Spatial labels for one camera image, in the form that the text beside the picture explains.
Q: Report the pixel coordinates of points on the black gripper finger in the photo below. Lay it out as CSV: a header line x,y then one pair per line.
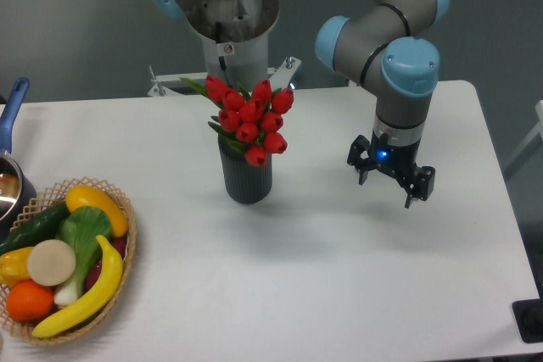
x,y
421,186
359,159

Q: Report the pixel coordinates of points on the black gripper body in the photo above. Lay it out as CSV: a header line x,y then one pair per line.
x,y
398,162

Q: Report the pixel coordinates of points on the red tulip bouquet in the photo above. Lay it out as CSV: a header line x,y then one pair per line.
x,y
247,122

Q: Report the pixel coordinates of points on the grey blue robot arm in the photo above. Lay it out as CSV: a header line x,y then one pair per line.
x,y
382,52

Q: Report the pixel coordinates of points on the dark grey ribbed vase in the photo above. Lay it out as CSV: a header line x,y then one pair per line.
x,y
245,183

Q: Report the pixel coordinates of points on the black device at table edge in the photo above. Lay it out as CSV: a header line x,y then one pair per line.
x,y
528,316

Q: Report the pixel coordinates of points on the purple eggplant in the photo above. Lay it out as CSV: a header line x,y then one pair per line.
x,y
120,245

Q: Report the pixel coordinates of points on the yellow squash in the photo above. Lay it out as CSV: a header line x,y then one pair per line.
x,y
87,196

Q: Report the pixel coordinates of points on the yellow banana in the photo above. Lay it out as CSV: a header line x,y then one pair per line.
x,y
92,301

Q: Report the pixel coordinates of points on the green bok choy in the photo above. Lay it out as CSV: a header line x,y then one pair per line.
x,y
79,231

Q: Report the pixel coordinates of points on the green cucumber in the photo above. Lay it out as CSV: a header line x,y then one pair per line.
x,y
41,227

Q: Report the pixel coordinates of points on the beige round disc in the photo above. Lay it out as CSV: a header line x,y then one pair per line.
x,y
51,262

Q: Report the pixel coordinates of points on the yellow bell pepper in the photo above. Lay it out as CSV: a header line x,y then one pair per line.
x,y
14,266

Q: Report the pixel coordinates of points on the orange fruit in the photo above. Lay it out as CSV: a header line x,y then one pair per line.
x,y
29,301

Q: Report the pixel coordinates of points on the woven wicker basket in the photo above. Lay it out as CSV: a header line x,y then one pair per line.
x,y
44,200

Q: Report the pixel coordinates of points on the white frame at right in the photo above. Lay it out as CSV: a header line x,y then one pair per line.
x,y
526,148

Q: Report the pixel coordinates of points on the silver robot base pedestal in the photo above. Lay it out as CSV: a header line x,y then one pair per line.
x,y
234,36

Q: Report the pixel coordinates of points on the blue handled saucepan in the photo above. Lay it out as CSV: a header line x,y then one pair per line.
x,y
16,189

